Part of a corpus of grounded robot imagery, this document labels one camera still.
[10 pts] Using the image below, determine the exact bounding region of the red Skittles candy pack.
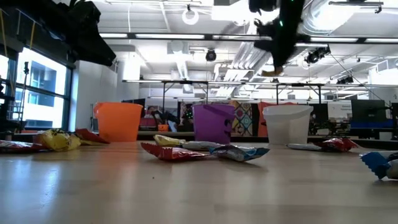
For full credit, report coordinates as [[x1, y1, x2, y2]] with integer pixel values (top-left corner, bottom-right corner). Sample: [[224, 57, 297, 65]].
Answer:
[[140, 142, 211, 162], [0, 139, 43, 154], [313, 138, 359, 153], [74, 128, 110, 145]]

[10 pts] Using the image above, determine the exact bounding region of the purple plastic bucket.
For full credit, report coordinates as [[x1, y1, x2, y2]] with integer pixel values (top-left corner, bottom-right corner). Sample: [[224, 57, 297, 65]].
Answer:
[[192, 103, 236, 145]]

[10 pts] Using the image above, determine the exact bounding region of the white blue Hershey's bar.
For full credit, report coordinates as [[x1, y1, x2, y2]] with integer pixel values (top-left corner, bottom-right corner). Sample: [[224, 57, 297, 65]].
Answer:
[[181, 140, 225, 151], [208, 144, 271, 163], [286, 142, 324, 152], [359, 151, 398, 180]]

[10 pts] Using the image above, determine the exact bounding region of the long ceiling light rail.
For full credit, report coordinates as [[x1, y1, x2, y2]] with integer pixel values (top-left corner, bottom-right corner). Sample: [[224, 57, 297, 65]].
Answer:
[[98, 32, 398, 44]]

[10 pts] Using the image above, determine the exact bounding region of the white ventilation duct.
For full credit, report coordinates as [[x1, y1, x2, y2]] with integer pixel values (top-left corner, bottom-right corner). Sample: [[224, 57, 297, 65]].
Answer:
[[166, 40, 191, 94]]

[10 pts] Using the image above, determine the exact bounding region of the black tripod stand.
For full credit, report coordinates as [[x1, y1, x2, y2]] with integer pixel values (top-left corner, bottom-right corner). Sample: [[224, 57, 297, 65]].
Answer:
[[18, 61, 31, 133]]

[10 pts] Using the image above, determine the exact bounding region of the black metal frame stand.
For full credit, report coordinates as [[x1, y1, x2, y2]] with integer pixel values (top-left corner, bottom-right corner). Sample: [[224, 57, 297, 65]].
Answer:
[[275, 82, 323, 106], [160, 80, 210, 106]]

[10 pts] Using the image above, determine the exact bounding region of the orange plastic bucket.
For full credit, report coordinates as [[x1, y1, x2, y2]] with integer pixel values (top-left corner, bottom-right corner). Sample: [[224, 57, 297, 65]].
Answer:
[[93, 101, 144, 143]]

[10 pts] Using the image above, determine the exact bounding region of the black ceiling camera cluster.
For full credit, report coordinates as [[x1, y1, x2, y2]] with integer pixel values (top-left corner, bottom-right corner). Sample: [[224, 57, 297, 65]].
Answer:
[[303, 45, 331, 65]]

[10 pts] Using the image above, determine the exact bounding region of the black ceiling track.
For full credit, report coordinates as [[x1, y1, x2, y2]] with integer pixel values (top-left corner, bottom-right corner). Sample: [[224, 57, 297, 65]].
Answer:
[[328, 0, 385, 14]]

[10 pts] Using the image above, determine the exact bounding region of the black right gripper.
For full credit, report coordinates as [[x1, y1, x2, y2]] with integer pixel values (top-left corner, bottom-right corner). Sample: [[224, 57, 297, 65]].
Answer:
[[254, 17, 312, 72]]

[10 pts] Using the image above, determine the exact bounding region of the colourful patterned quilt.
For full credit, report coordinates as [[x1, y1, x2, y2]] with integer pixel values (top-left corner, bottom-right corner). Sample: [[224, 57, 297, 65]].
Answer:
[[229, 100, 253, 138]]

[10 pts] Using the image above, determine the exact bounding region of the white sign board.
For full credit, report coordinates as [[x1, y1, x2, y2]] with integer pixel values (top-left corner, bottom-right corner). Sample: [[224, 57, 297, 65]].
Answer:
[[326, 101, 353, 119]]

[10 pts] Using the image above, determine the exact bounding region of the black equipment rack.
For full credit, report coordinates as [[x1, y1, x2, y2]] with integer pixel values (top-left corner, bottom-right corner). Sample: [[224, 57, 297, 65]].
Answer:
[[0, 73, 19, 141]]

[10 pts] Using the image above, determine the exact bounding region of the black computer monitor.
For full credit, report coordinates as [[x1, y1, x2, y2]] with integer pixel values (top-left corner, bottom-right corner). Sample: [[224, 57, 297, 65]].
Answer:
[[121, 98, 146, 118], [350, 99, 395, 130]]

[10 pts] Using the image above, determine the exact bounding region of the person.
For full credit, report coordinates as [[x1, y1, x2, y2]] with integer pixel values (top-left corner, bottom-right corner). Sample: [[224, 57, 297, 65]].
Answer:
[[144, 105, 180, 132]]

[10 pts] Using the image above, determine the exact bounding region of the large dark-framed window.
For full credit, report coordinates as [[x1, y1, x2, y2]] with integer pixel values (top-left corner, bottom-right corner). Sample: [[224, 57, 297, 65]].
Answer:
[[0, 46, 75, 133]]

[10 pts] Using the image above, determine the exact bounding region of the yellow strap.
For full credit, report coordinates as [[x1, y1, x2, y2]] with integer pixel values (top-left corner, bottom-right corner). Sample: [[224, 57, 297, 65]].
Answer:
[[29, 20, 37, 50], [0, 8, 8, 59]]

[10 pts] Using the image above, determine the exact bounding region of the white ceiling ring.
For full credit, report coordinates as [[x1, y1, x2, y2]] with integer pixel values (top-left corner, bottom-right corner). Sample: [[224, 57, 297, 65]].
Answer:
[[182, 8, 200, 26]]

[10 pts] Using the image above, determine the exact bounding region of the white plastic bucket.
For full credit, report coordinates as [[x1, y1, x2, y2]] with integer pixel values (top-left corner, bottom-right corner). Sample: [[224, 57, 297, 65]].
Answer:
[[262, 105, 314, 146]]

